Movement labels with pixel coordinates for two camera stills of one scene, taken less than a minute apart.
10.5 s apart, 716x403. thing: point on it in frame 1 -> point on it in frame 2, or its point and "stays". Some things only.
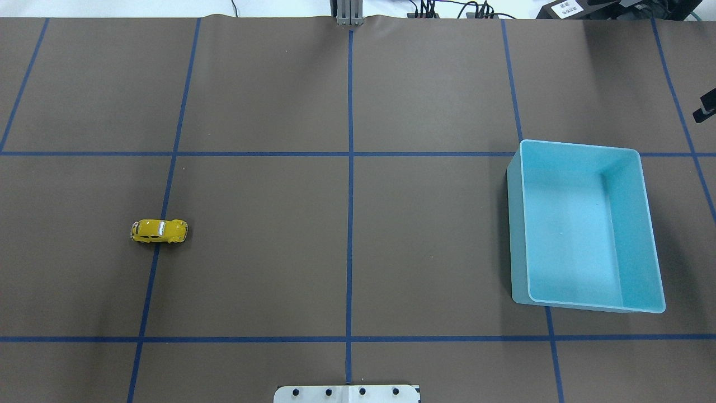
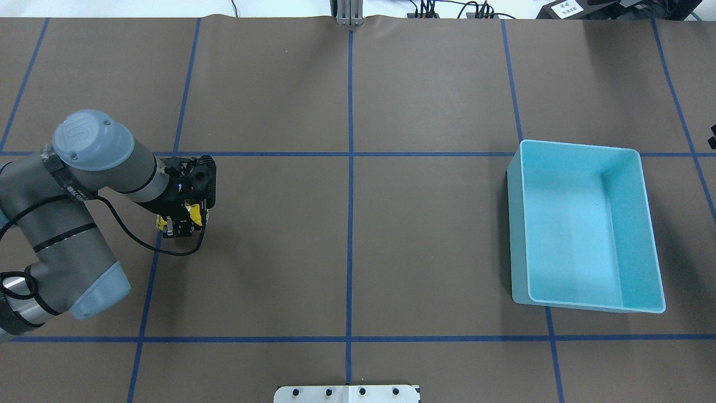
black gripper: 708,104 -> 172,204
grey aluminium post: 347,12 stays
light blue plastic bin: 580,234 stays
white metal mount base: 347,394 stays
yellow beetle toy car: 158,230 -> 194,210
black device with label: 574,9 stays
